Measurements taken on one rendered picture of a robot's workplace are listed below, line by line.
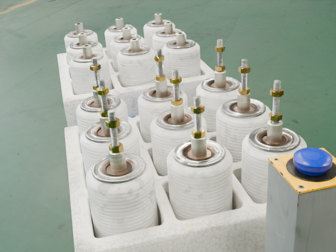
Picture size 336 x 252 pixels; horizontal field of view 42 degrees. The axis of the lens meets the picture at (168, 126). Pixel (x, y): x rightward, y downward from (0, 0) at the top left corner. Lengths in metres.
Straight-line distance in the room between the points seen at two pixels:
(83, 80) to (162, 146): 0.41
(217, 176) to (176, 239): 0.10
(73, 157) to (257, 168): 0.34
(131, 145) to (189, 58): 0.46
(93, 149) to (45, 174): 0.45
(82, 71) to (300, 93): 0.74
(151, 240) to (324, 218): 0.23
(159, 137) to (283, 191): 0.29
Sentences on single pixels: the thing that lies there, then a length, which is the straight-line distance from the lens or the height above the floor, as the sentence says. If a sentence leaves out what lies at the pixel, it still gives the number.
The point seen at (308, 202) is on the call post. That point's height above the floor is 0.30.
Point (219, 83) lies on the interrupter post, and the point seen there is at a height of 0.26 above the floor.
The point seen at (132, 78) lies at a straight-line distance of 1.10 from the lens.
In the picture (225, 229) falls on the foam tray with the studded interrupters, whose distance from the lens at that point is 0.64.
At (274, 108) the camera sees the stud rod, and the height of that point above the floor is 0.30.
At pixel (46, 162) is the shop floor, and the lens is 1.19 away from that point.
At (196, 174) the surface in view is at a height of 0.25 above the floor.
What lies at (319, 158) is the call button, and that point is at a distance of 0.49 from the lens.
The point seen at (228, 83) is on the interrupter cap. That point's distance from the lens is 0.89.
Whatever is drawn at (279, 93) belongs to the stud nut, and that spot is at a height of 0.33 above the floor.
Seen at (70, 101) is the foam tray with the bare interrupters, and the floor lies 0.18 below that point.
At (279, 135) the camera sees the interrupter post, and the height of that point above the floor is 0.26.
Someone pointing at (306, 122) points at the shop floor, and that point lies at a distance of 1.31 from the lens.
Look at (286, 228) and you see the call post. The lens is 0.51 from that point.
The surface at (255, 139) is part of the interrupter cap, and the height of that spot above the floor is 0.25.
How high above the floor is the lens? 0.58
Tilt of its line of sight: 27 degrees down
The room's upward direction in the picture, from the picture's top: 4 degrees counter-clockwise
